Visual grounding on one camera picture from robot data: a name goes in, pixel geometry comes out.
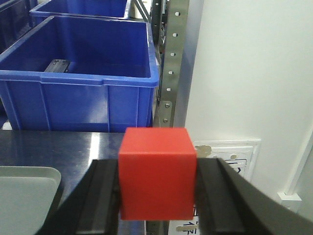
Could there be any blue bin front left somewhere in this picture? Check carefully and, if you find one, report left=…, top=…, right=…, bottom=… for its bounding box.
left=0, top=0, right=38, bottom=53

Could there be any blue bin rear right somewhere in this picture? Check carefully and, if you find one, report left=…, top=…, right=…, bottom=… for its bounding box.
left=29, top=0, right=132, bottom=24

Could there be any grey metal tray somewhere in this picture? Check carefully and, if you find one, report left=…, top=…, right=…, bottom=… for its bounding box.
left=0, top=166, right=62, bottom=235

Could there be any blue bin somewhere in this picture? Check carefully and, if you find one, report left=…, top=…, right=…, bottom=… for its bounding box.
left=29, top=0, right=132, bottom=24
left=0, top=16, right=159, bottom=133
left=0, top=0, right=38, bottom=53

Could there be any perforated steel shelf post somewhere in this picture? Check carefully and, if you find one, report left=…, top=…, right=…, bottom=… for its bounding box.
left=154, top=0, right=190, bottom=127

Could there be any blue bin front right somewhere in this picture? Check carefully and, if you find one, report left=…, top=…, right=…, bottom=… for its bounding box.
left=0, top=16, right=159, bottom=133

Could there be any red cube block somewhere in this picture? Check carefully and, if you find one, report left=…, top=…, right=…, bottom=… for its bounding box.
left=118, top=127, right=197, bottom=220

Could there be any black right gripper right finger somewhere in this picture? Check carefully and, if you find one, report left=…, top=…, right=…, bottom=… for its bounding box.
left=195, top=158, right=313, bottom=235

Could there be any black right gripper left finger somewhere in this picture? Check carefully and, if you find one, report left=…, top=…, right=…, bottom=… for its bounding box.
left=37, top=159, right=121, bottom=235

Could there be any white wall outlet plate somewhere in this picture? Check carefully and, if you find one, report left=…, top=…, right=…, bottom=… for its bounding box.
left=168, top=140, right=261, bottom=235

